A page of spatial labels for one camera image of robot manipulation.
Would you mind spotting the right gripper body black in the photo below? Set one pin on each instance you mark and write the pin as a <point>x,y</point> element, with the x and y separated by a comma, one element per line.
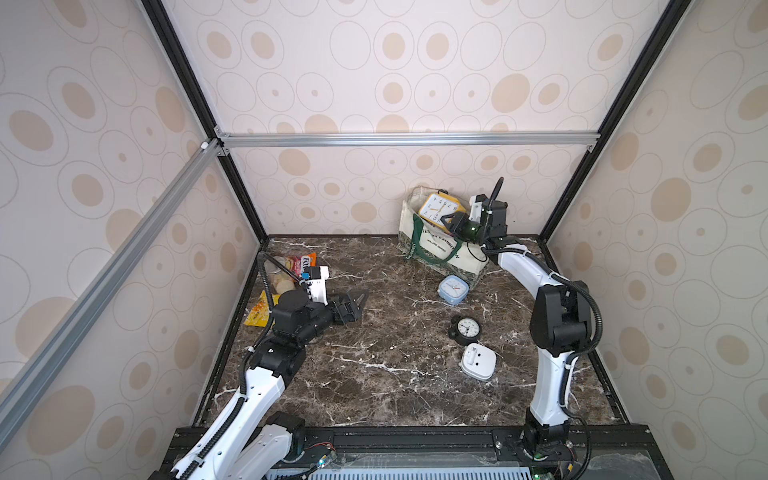
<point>455,220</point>

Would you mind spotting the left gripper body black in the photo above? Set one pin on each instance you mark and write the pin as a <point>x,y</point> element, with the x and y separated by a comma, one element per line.
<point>320,319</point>

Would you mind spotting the yellow rectangular alarm clock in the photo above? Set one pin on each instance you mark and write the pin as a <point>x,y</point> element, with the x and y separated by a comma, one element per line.
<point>437,205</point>

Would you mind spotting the blue square clock white face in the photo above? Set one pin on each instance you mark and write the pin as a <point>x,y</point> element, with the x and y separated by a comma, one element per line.
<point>453,290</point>

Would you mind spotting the small black round clock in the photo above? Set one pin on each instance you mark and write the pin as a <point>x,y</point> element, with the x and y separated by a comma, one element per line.
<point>464,330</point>

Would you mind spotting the white square clock face-down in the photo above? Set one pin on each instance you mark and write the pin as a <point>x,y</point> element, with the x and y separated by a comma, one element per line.
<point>478,362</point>

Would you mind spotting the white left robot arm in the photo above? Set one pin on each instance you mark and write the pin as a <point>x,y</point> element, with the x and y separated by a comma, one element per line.
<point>245,441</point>

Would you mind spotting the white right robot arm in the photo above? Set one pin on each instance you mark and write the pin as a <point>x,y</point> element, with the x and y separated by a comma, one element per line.
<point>565,325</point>

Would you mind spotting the yellow chips snack bag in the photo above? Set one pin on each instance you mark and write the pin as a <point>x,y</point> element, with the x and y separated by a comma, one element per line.
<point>258,315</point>

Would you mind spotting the canvas tote bag green handles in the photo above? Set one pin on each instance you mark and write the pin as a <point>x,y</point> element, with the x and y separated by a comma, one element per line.
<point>423,242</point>

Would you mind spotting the aluminium horizontal back rail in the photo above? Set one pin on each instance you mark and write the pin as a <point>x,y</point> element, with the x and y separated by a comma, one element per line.
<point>360,140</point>

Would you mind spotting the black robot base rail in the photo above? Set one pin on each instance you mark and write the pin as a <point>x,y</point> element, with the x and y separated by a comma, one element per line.
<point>615,452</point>

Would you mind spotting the black right frame post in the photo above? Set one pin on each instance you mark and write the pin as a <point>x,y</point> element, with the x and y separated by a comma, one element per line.
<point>652,49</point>

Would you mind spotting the black vertical frame post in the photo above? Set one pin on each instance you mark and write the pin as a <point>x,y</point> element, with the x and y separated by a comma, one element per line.
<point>161,24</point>

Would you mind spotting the aluminium left side rail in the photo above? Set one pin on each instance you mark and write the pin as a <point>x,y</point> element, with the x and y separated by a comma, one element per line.
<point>42,369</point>

